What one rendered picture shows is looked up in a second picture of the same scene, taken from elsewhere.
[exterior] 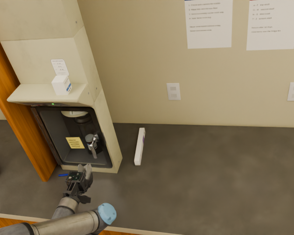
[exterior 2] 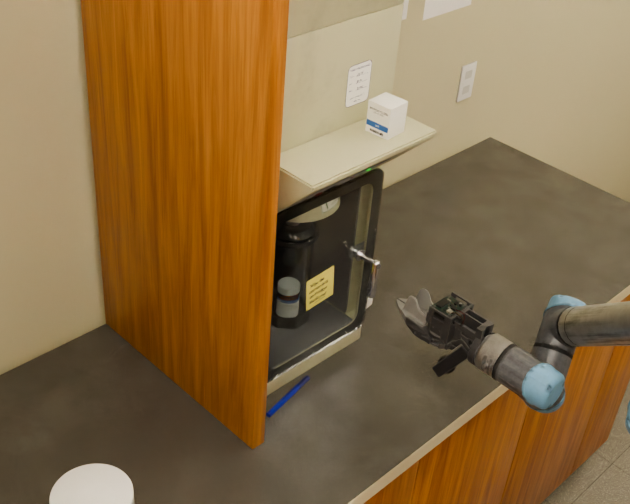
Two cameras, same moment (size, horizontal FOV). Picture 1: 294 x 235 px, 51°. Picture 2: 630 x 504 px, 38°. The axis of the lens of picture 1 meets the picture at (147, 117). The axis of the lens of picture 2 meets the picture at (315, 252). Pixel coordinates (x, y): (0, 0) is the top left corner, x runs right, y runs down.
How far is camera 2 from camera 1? 177 cm
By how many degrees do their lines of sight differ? 52
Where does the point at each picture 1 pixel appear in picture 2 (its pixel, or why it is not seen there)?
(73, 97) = (420, 130)
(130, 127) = not seen: hidden behind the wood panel
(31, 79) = (292, 137)
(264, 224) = (606, 263)
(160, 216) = (512, 337)
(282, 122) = (446, 149)
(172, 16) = not seen: outside the picture
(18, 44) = (305, 43)
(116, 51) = not seen: hidden behind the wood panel
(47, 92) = (361, 144)
